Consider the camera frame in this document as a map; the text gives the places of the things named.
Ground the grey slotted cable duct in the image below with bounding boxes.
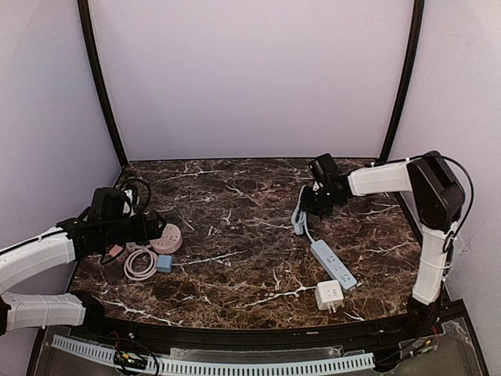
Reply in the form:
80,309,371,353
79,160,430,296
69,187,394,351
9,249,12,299
51,334,375,375

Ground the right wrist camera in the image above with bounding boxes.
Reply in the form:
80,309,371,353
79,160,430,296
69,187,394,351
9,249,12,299
308,154,340,185

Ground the small green circuit board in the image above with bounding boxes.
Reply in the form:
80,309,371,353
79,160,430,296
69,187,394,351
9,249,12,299
113,351,148,369

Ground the pink round power socket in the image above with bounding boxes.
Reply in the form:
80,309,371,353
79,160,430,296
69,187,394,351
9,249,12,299
150,223,183,255

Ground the blue cube adapter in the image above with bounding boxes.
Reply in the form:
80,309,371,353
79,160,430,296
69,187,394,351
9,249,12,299
156,255,173,273

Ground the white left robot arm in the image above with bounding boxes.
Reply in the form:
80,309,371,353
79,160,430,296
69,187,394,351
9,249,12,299
1,211,166,334

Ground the white cube socket adapter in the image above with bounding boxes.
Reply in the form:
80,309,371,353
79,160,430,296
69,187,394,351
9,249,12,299
315,280,344,313

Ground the left black frame post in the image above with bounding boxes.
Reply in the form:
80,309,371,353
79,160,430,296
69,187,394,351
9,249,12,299
77,0,128,168

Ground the black frame post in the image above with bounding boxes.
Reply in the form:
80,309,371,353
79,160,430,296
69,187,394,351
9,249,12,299
379,0,425,161
77,0,128,168

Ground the blue power strip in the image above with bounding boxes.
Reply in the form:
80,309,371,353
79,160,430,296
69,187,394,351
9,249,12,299
310,240,358,291

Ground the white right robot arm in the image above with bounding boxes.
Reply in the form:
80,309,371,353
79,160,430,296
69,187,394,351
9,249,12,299
291,150,474,338

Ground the small pink cube adapter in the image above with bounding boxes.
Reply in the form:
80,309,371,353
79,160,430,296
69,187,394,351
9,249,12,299
109,245,124,257

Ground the right black frame post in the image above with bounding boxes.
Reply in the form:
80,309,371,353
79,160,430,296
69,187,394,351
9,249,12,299
379,0,425,161

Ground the pink coiled cable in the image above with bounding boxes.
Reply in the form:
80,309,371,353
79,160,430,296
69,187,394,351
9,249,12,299
123,248,157,280

